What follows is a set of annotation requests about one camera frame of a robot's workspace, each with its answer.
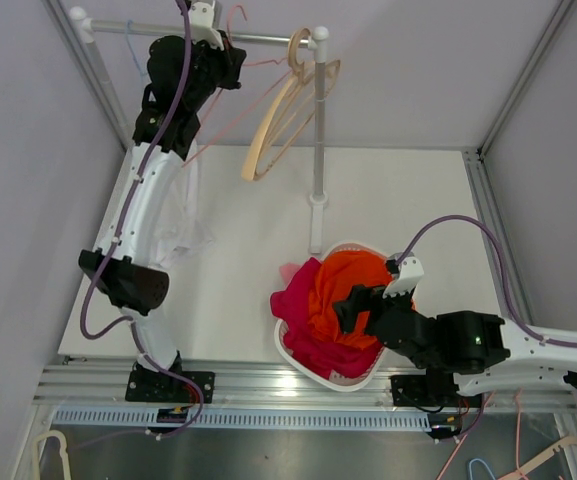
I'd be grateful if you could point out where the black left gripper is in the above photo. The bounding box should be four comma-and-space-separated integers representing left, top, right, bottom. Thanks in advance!
183, 30, 246, 111

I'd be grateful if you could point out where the orange t shirt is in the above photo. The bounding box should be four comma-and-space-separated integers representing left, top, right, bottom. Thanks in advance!
307, 249, 404, 351

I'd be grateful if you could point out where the pink thin hanger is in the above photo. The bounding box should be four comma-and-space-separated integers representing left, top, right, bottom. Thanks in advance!
181, 4, 294, 169

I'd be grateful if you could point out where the magenta t shirt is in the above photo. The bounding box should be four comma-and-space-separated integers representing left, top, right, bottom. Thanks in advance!
269, 250, 390, 382

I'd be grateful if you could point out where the blue thin hanger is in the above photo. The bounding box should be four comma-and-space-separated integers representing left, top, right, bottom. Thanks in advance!
124, 20, 148, 86

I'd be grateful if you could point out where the beige hanger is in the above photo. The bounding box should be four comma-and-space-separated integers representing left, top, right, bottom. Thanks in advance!
30, 429, 73, 480
240, 27, 319, 182
252, 54, 343, 179
497, 434, 577, 480

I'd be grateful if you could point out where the white t shirt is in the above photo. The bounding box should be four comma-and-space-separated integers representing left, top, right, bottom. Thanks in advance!
152, 142, 214, 270

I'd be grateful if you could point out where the light pink t shirt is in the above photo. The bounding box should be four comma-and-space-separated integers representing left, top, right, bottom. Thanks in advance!
279, 263, 301, 285

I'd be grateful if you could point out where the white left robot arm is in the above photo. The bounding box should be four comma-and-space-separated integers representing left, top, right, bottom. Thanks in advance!
78, 30, 246, 401

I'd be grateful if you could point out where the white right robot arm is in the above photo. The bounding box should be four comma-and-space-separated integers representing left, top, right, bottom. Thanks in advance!
333, 283, 577, 405

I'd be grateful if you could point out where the pink hanger on floor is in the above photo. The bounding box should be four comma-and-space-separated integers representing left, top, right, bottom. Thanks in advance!
417, 389, 543, 479

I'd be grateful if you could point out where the blue hanger on floor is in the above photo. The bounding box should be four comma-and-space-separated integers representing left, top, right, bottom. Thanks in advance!
467, 458, 496, 480

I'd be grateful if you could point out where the white perforated basket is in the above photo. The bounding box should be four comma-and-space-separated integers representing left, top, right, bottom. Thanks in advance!
269, 242, 392, 393

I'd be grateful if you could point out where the silver clothes rack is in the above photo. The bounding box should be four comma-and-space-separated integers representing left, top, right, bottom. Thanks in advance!
69, 3, 330, 255

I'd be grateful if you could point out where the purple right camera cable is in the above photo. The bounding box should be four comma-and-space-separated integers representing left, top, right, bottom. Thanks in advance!
402, 214, 577, 351

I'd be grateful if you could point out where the purple camera cable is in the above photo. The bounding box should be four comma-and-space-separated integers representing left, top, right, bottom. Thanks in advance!
402, 214, 577, 351
78, 0, 207, 441

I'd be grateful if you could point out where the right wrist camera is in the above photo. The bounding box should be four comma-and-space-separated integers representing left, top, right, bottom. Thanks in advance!
383, 253, 424, 298

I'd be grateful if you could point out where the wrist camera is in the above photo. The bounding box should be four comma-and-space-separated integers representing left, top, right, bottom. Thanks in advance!
383, 253, 424, 298
188, 0, 224, 51

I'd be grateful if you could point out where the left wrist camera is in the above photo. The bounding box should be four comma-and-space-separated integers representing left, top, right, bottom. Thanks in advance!
188, 0, 224, 51

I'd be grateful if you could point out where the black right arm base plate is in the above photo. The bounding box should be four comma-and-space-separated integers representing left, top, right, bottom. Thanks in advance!
389, 373, 483, 413

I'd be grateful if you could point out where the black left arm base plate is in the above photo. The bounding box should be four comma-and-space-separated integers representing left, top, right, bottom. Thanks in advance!
125, 358, 216, 404

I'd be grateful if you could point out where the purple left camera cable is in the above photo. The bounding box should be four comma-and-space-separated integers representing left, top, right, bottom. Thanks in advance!
78, 0, 207, 441

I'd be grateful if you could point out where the white slotted cable duct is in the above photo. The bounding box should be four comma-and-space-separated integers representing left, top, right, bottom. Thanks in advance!
52, 406, 431, 433

